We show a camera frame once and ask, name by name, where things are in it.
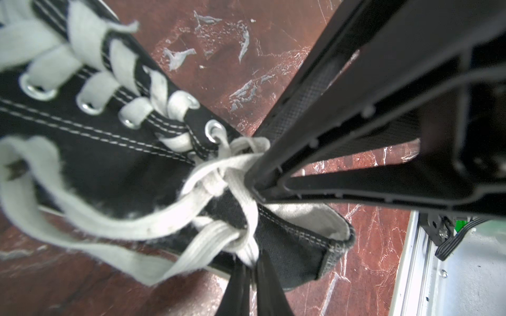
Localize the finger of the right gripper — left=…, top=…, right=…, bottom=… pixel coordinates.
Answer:
left=258, top=1, right=422, bottom=158
left=245, top=1, right=505, bottom=217

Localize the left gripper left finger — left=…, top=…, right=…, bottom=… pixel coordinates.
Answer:
left=215, top=258, right=252, bottom=316

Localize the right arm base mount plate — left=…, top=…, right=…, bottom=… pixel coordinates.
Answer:
left=418, top=213, right=489, bottom=261

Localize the aluminium rail frame front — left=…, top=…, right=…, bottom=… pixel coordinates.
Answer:
left=390, top=212, right=505, bottom=315

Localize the black white canvas sneaker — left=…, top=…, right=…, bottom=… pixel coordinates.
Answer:
left=0, top=0, right=357, bottom=293

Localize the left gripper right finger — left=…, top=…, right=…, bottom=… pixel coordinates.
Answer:
left=255, top=250, right=295, bottom=316

